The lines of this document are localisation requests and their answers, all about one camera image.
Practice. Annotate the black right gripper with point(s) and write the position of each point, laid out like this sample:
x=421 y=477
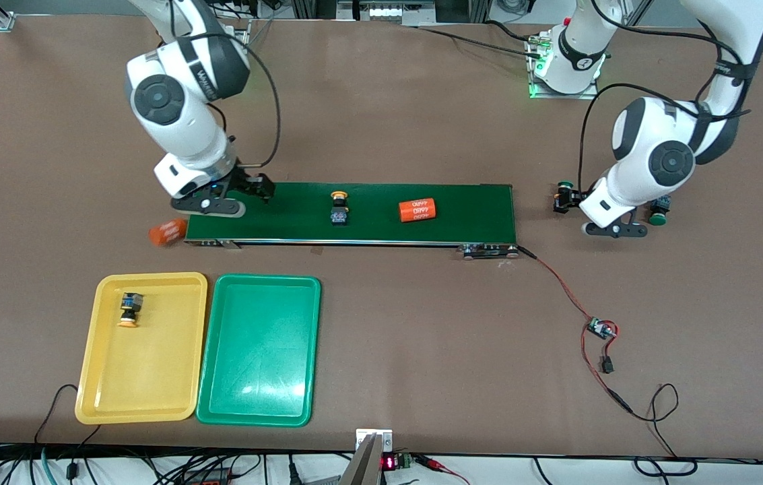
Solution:
x=244 y=182

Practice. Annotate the green mushroom push button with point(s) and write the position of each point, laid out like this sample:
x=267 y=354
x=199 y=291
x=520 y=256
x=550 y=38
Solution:
x=659 y=214
x=561 y=201

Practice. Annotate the yellow mushroom push button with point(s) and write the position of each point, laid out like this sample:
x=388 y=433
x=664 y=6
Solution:
x=130 y=306
x=339 y=210

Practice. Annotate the orange cylinder printed 4680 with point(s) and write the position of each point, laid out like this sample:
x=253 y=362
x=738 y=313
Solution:
x=417 y=210
x=167 y=232

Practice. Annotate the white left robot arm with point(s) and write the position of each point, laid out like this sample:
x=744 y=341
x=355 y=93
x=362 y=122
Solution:
x=623 y=195

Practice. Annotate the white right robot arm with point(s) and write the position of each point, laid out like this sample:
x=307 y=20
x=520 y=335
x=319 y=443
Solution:
x=186 y=135

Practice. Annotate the green conveyor belt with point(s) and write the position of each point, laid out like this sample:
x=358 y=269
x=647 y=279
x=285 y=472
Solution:
x=287 y=209

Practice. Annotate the small controller circuit board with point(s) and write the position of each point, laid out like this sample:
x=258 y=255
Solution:
x=601 y=328

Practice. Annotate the green plastic tray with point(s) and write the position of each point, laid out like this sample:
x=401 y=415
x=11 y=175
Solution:
x=260 y=350

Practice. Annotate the white power strip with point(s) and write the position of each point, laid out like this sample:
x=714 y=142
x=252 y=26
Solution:
x=384 y=11

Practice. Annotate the yellow plastic tray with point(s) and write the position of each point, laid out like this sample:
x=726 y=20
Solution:
x=152 y=377

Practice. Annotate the red clip lead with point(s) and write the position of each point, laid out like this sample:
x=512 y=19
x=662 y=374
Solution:
x=435 y=463

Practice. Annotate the red digit display module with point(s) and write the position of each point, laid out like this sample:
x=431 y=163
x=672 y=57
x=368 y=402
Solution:
x=389 y=463

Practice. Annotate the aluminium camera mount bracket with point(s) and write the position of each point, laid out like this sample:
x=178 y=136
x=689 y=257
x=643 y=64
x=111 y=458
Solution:
x=368 y=465

